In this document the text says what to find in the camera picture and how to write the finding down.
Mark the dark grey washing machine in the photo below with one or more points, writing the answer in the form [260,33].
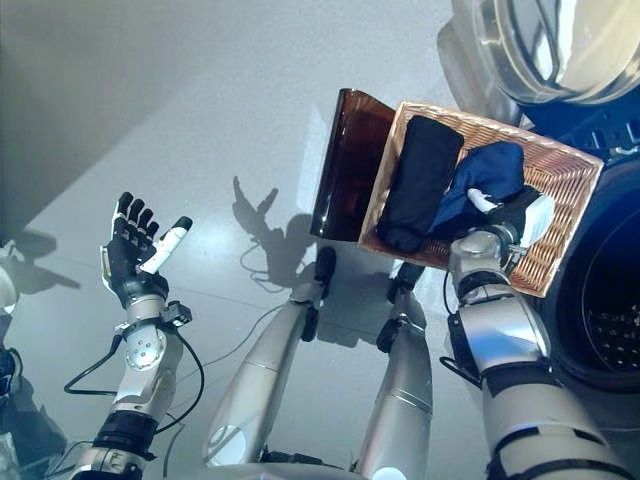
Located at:
[610,280]

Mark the rectangular wicker laundry basket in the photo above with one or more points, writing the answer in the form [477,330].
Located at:
[560,190]

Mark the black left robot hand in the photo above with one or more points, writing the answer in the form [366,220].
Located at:
[125,255]

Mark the glossy brown stool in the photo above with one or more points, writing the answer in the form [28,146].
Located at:
[350,175]

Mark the silver left robot leg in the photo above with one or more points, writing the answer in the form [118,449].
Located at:
[260,380]

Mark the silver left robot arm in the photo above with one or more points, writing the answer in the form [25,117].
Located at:
[142,355]

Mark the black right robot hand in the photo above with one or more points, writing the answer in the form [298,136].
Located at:
[517,212]

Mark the silver robot leg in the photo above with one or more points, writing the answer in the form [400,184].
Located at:
[260,380]
[400,390]

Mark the silver right robot leg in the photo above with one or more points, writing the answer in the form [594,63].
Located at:
[400,390]

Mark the round washing machine door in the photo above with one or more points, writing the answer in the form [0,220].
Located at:
[550,45]

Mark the black cloth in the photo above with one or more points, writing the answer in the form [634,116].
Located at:
[422,180]

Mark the blue cloth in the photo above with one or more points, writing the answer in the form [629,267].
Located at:
[490,167]

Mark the white machine with clear parts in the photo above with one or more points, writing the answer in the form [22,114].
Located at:
[5,290]

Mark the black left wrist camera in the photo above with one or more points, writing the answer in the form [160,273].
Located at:
[176,314]

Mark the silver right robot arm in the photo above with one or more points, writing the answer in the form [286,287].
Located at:
[505,340]

